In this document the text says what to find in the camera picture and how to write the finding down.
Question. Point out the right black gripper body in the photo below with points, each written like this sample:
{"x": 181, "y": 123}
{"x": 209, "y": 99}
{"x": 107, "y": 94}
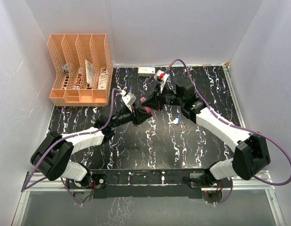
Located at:
{"x": 168, "y": 98}

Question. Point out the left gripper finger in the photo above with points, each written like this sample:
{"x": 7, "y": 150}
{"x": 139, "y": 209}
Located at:
{"x": 142, "y": 116}
{"x": 138, "y": 110}

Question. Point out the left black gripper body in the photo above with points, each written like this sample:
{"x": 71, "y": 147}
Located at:
{"x": 126, "y": 116}

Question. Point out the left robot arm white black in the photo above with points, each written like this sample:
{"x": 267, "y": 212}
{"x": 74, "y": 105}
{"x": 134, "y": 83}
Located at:
{"x": 52, "y": 157}

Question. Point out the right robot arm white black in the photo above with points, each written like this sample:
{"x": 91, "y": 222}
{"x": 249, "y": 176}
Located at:
{"x": 250, "y": 150}

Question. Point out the silver key with blue tag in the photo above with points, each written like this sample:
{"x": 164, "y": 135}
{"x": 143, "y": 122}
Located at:
{"x": 175, "y": 121}

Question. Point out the small white red box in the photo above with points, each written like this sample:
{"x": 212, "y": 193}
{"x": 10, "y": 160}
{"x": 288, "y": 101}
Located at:
{"x": 146, "y": 71}

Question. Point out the white labelled packet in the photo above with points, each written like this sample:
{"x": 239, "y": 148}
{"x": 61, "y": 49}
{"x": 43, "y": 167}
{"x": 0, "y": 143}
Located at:
{"x": 102, "y": 82}

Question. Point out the white paper packet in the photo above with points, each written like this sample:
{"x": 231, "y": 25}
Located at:
{"x": 89, "y": 73}

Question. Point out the orange plastic file organizer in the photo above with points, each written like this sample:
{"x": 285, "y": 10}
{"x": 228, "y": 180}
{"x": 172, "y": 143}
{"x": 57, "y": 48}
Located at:
{"x": 72, "y": 89}

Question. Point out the round metal object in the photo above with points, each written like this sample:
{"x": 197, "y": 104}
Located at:
{"x": 65, "y": 68}

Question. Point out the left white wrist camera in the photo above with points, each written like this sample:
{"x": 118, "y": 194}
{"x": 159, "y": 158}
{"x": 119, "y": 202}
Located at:
{"x": 128, "y": 99}

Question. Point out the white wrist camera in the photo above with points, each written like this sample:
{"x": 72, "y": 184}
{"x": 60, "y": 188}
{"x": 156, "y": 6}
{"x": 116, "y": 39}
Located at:
{"x": 161, "y": 77}
{"x": 128, "y": 99}

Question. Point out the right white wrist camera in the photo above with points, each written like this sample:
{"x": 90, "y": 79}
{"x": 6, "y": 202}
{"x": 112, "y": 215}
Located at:
{"x": 161, "y": 77}

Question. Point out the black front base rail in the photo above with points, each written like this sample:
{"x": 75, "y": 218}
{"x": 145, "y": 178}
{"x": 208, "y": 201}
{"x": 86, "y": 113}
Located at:
{"x": 146, "y": 183}

